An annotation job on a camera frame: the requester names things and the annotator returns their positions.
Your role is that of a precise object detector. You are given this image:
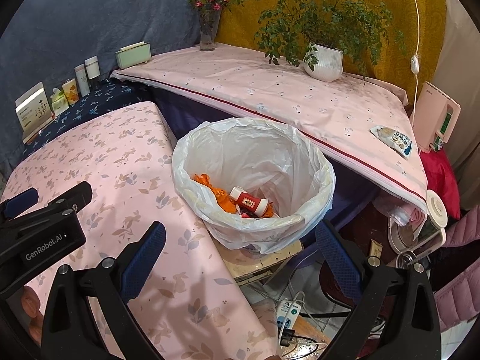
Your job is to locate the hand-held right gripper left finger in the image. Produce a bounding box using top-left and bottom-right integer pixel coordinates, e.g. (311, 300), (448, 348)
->
(40, 221), (167, 360)

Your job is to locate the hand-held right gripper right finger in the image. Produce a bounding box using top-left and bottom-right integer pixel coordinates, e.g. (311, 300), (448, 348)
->
(315, 220), (441, 360)

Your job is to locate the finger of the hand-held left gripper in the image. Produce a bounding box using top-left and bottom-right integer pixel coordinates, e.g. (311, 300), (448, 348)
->
(37, 181), (93, 218)
(0, 188), (39, 219)

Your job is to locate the orange plastic bag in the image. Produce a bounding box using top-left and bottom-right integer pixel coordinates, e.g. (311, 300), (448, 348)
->
(193, 173), (278, 218)

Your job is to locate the red paper cup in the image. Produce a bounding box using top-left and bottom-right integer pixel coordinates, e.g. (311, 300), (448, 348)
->
(229, 187), (269, 218)

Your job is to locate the white lined trash bin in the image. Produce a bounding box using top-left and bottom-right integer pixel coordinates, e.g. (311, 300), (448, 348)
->
(172, 117), (336, 259)

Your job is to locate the person's left hand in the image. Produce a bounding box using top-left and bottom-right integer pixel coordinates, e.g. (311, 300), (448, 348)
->
(20, 285), (46, 346)

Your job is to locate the pink rabbit print sheet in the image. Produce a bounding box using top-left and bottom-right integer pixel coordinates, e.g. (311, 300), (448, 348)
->
(0, 101), (280, 360)

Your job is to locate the white power strip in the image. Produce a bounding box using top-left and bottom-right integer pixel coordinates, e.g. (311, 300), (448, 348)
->
(277, 290), (304, 346)

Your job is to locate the cream wooden stool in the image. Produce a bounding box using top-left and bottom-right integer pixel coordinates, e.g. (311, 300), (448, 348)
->
(224, 240), (304, 286)

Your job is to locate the white flower print box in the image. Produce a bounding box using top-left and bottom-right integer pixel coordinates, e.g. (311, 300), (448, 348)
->
(15, 82), (55, 145)

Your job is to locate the green tissue pack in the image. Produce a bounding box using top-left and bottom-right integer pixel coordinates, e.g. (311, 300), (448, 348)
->
(49, 87), (70, 116)

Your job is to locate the navy floral cloth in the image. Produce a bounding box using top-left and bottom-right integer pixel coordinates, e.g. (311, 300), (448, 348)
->
(22, 78), (151, 154)

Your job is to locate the white lidded glass jug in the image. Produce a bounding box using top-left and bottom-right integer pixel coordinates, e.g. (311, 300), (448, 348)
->
(388, 190), (448, 256)

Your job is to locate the white tube bottle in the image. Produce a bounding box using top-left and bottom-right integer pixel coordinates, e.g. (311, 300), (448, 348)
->
(74, 64), (91, 96)

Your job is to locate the pink padded jacket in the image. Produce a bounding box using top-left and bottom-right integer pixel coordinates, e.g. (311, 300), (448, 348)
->
(433, 204), (480, 334)

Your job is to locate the red cloth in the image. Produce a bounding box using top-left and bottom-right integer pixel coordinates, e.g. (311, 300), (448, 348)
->
(418, 148), (462, 220)

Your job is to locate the white snack packet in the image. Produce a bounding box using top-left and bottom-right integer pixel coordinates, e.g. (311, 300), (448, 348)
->
(370, 125), (413, 158)

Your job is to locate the white jar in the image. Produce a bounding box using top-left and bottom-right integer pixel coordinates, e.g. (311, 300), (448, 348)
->
(84, 56), (101, 81)

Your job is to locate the green tissue box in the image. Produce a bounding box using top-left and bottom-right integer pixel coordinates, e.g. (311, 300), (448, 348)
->
(114, 41), (152, 69)

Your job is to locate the pink appliance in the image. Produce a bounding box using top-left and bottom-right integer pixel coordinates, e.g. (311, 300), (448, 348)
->
(409, 82), (463, 154)

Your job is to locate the pink dotted tablecloth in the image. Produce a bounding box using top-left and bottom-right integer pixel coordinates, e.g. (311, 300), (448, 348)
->
(110, 42), (428, 214)

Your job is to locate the blue-grey curtain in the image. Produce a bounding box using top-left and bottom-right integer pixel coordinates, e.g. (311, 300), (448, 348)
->
(0, 0), (224, 181)

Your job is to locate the green plant in white pot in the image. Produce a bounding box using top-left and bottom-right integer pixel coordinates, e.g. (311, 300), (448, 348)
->
(227, 0), (409, 83)

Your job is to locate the glass vase with pink flowers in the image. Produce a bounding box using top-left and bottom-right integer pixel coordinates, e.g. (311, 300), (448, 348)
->
(187, 0), (229, 52)

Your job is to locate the yellow curtain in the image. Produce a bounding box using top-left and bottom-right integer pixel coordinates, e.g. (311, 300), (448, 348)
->
(215, 0), (447, 102)

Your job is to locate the white cord with switch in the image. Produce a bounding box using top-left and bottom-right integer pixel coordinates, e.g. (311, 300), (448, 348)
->
(407, 0), (422, 100)

